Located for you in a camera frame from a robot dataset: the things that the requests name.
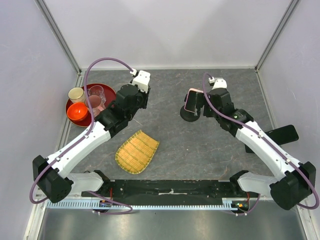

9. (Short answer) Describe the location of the pink case smartphone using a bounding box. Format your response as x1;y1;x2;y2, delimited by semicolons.
184;88;204;113

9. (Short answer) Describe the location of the black round-base clamp phone stand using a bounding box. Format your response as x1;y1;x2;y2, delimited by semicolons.
180;106;200;122

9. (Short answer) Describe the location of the black smartphone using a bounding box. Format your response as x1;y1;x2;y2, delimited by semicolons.
265;124;299;146

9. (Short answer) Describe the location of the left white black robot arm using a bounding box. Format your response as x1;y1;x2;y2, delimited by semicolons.
32;83;151;203

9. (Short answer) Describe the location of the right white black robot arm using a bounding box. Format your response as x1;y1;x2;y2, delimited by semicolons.
195;87;320;210

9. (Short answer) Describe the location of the pink ghost pattern mug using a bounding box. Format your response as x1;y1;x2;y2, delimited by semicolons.
84;95;106;118

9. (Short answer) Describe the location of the clear drinking glass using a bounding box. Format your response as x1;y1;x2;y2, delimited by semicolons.
88;85;106;104

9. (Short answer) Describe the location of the woven bamboo tray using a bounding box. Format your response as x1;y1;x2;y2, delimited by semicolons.
115;130;160;175

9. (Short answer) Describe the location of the orange bowl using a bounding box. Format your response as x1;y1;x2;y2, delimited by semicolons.
66;102;88;122

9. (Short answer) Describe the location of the beige cup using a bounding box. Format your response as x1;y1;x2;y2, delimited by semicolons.
68;87;86;104

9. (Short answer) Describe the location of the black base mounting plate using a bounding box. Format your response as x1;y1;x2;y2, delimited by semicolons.
96;179;258;205

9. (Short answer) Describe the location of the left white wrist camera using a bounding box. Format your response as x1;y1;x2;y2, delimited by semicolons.
130;68;151;94

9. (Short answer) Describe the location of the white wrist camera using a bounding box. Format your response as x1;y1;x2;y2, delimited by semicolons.
130;68;151;94
208;77;228;90

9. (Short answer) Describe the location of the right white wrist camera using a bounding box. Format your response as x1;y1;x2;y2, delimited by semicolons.
208;77;228;90

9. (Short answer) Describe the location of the slotted cable duct rail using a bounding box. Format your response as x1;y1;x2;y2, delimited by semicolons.
46;198;249;212

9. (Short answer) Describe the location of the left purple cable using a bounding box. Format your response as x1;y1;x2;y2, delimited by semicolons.
29;57;135;216

